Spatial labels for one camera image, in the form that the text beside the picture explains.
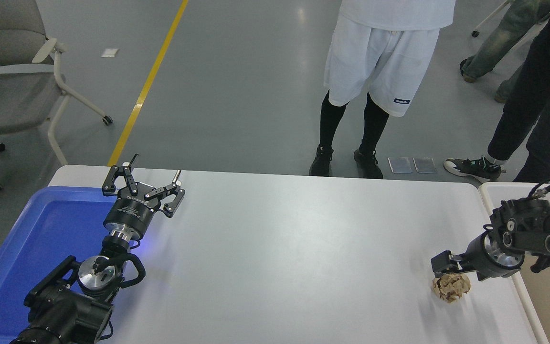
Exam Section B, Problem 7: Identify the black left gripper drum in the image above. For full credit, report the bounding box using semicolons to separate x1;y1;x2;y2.
103;183;163;237

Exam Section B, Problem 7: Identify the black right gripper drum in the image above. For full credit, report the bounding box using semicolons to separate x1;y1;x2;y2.
461;233;515;282

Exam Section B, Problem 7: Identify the tan paper ball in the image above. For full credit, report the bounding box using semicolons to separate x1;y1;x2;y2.
431;272;472;303

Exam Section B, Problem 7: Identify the blue plastic tray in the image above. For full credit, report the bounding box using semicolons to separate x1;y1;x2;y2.
0;186;143;344

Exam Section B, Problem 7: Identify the yellow floor tape line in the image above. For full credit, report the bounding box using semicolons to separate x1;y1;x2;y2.
107;0;190;167

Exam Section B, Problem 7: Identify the grey floor plate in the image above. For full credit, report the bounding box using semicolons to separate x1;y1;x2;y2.
413;157;437;174
388;157;413;174

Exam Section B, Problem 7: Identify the person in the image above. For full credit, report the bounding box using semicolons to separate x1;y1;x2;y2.
460;0;550;104
444;0;550;184
309;0;457;180

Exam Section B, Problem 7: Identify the white chair leg with caster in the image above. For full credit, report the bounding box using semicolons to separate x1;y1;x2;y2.
471;0;514;38

